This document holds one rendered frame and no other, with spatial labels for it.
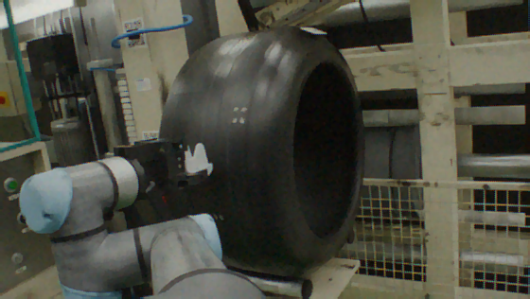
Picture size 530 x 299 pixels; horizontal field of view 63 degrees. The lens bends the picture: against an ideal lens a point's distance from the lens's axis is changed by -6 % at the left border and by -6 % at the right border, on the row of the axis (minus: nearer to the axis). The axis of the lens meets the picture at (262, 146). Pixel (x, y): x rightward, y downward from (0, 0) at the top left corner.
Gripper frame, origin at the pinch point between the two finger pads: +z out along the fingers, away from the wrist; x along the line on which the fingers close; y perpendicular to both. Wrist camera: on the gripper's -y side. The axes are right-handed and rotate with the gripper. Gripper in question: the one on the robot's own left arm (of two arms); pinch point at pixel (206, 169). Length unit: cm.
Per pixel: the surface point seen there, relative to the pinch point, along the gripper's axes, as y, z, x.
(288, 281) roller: -28.8, 18.6, -5.0
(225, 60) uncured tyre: 20.3, 11.0, 1.4
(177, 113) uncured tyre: 10.5, 4.0, 9.3
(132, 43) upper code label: 28.3, 18.3, 35.5
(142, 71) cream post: 21.0, 19.2, 33.5
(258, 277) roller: -28.9, 18.4, 2.6
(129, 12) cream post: 36, 17, 35
